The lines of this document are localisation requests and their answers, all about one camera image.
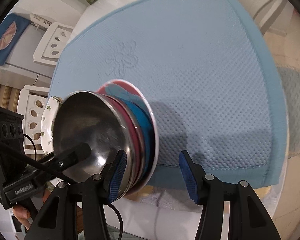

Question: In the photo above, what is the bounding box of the white chair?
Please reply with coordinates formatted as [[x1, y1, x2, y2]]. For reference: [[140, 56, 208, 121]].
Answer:
[[239, 0, 294, 36], [33, 22, 74, 67], [17, 85, 49, 155]]

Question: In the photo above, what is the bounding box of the white chair near left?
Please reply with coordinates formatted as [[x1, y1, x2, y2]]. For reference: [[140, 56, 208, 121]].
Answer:
[[17, 85, 49, 155]]

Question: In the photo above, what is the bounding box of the white chair far left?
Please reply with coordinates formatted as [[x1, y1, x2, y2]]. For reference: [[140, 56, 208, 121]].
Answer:
[[33, 22, 74, 67]]

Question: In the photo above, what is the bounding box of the white chair far right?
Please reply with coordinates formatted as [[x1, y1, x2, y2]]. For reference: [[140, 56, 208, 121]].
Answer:
[[239, 0, 294, 36]]

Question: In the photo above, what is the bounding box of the blue steel bowl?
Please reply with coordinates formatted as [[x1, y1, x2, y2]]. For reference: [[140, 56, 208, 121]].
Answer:
[[120, 98, 155, 179]]

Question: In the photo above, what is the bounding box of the magenta steel bowl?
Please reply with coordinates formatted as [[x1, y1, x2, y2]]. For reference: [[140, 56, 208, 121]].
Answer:
[[52, 91, 139, 198]]

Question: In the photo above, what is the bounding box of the small green-rimmed forest plate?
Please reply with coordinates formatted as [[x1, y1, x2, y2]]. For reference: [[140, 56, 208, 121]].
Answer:
[[40, 96, 63, 154]]

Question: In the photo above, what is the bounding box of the white refrigerator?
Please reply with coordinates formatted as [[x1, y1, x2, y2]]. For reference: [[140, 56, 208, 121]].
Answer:
[[0, 25, 55, 89]]

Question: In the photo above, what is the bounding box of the blue fridge cover cloth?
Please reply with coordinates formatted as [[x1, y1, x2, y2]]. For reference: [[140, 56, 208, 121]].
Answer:
[[0, 13, 30, 66]]

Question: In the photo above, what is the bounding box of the white lattice shelf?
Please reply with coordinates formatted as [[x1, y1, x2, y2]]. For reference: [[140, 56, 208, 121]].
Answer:
[[30, 13, 52, 29]]

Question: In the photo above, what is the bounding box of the person left hand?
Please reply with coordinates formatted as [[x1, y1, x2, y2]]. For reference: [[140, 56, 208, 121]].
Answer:
[[13, 189, 52, 230]]

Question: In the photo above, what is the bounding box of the pink cartoon melamine bowl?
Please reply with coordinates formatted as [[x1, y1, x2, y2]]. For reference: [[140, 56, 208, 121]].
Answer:
[[97, 79, 159, 196]]

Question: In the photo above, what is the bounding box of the blue waffle table mat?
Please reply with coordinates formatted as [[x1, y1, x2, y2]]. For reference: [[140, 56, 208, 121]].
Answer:
[[50, 0, 287, 189]]

